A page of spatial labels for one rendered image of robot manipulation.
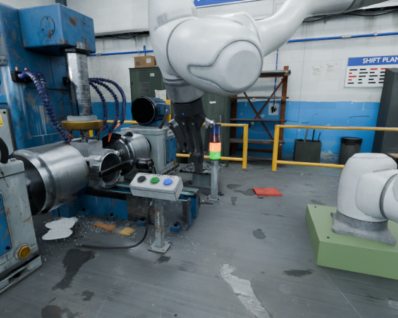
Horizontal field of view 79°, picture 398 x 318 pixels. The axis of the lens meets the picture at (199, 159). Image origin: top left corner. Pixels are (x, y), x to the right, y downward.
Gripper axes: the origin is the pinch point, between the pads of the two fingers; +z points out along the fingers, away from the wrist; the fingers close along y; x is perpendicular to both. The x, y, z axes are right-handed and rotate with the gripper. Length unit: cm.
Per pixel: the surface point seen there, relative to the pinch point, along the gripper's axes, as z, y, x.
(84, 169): 12, 51, -5
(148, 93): 119, 209, -325
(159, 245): 33.1, 16.6, 10.1
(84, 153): 15, 63, -18
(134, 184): 10.3, 23.4, 2.5
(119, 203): 34, 45, -7
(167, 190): 10.4, 11.0, 3.3
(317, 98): 209, -104, -494
